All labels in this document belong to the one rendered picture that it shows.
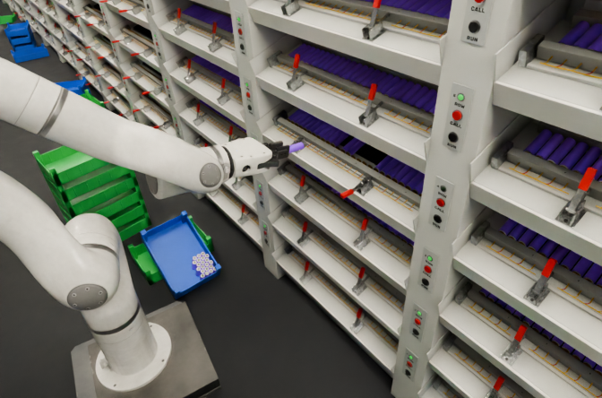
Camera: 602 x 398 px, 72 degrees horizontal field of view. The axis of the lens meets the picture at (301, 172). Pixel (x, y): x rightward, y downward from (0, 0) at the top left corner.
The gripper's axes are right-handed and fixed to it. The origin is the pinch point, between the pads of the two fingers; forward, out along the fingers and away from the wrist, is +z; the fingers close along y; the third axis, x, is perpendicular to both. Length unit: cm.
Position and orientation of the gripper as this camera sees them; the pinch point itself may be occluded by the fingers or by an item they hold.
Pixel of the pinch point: (279, 150)
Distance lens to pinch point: 101.8
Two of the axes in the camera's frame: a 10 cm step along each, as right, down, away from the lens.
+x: -1.2, 8.8, 4.6
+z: 7.6, -2.2, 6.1
